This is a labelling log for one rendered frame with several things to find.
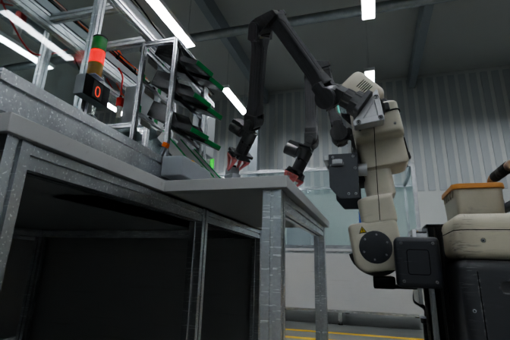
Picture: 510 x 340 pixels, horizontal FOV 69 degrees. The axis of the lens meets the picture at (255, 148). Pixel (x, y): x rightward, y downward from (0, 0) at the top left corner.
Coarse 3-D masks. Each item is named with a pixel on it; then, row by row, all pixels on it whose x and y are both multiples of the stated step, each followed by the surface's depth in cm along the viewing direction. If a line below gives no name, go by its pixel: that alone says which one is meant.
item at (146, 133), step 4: (108, 124) 252; (112, 124) 251; (116, 124) 250; (120, 124) 249; (124, 124) 249; (128, 124) 248; (140, 124) 245; (144, 128) 243; (152, 128) 249; (156, 128) 254; (144, 132) 242; (148, 132) 243; (144, 136) 242; (148, 136) 243; (144, 140) 240; (148, 140) 243; (176, 140) 280; (144, 144) 239
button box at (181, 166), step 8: (168, 160) 109; (176, 160) 109; (184, 160) 109; (168, 168) 108; (176, 168) 108; (184, 168) 109; (192, 168) 114; (200, 168) 120; (168, 176) 109; (176, 176) 109; (184, 176) 109; (192, 176) 113; (200, 176) 119; (208, 176) 125
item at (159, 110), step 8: (152, 104) 171; (160, 104) 168; (152, 112) 169; (160, 112) 167; (160, 120) 166; (176, 120) 161; (184, 120) 176; (184, 128) 158; (192, 128) 156; (200, 136) 162; (208, 136) 167
